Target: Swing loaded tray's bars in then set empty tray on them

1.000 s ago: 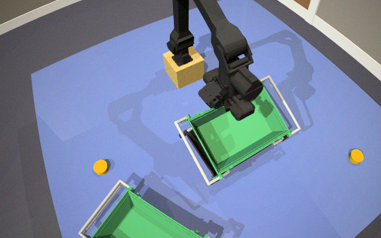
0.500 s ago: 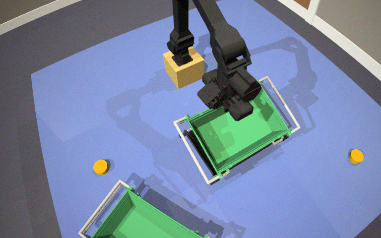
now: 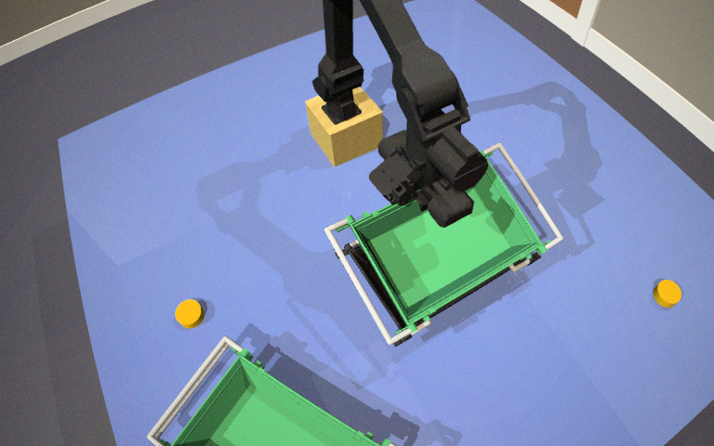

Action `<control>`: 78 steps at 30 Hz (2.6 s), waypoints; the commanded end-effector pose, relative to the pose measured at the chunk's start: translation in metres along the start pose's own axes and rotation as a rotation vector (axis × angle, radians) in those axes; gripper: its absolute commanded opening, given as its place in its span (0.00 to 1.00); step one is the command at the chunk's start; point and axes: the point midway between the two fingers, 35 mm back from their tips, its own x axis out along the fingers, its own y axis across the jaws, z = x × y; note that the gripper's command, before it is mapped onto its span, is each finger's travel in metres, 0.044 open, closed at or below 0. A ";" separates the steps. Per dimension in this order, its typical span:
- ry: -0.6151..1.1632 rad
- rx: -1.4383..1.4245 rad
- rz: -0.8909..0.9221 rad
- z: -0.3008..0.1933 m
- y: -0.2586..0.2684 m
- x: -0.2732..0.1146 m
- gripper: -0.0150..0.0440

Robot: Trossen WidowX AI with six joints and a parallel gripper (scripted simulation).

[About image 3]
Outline yellow cylinder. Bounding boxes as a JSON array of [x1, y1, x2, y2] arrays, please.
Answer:
[[176, 299, 205, 328], [653, 280, 681, 308]]

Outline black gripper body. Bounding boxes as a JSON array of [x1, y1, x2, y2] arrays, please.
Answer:
[[378, 129, 475, 228]]

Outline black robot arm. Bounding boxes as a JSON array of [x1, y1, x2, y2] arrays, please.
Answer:
[[311, 0, 488, 205]]

